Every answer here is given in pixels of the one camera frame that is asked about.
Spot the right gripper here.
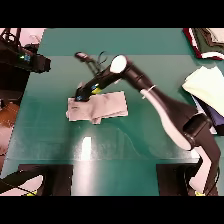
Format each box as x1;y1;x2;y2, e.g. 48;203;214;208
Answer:
74;82;95;103

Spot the light grey garment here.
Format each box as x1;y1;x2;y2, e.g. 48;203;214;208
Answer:
65;90;129;125

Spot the red garment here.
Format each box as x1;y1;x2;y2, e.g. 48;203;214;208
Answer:
182;28;224;62

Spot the pale yellow garment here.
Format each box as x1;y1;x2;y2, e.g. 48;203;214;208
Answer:
181;65;224;110

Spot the dark blue garment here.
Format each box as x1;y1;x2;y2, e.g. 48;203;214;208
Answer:
191;95;224;136

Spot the dark green garment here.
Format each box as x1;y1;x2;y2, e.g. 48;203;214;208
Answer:
192;28;224;54

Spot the white garment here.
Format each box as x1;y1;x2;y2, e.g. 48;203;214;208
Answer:
207;28;224;44

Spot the black cable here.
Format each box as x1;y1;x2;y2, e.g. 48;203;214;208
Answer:
95;50;110;69

